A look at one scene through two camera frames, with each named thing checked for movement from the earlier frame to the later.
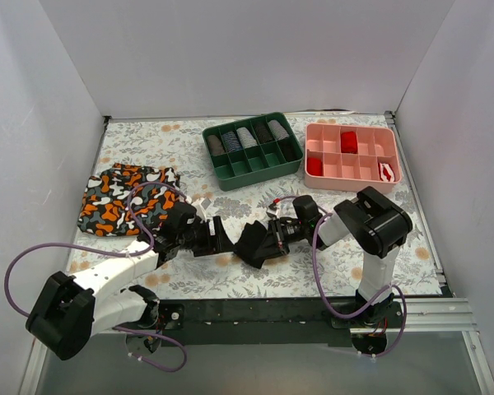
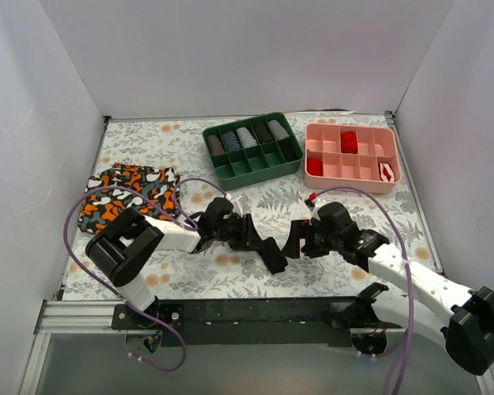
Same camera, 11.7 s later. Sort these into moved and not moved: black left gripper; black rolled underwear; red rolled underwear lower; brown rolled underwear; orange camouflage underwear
Moved: black left gripper
Not moved: brown rolled underwear; orange camouflage underwear; black rolled underwear; red rolled underwear lower
